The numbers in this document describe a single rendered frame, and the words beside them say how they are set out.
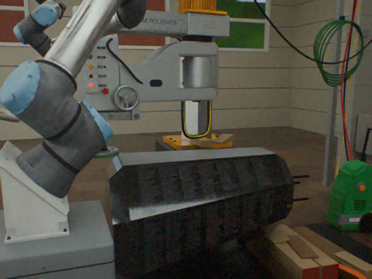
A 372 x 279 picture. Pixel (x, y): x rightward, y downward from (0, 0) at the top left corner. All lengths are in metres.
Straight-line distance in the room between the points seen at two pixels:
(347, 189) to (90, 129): 2.65
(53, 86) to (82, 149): 0.21
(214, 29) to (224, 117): 6.77
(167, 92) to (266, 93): 7.43
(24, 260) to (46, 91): 0.46
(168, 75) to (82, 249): 1.40
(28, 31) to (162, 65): 0.79
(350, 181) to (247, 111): 6.19
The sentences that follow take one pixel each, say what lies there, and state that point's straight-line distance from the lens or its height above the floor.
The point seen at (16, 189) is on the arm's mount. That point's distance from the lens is 1.15.
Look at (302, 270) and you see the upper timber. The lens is 2.31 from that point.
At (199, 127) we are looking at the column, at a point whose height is 0.90.
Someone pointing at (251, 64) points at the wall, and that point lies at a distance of 9.36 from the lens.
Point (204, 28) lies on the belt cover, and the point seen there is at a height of 1.61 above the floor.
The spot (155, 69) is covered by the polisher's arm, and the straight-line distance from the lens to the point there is 2.24.
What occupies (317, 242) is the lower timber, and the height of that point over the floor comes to 0.13.
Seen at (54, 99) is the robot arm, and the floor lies 1.26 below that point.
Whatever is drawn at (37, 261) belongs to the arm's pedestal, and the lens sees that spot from 1.13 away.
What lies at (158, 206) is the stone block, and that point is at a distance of 2.01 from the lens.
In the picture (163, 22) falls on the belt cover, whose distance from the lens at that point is 2.27.
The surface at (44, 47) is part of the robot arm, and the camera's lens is 1.89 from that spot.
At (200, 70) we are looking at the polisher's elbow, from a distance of 2.38.
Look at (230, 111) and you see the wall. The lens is 9.15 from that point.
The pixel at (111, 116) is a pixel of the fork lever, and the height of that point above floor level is 1.09.
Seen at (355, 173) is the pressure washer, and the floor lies 0.51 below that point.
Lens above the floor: 1.33
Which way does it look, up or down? 10 degrees down
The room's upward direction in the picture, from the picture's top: straight up
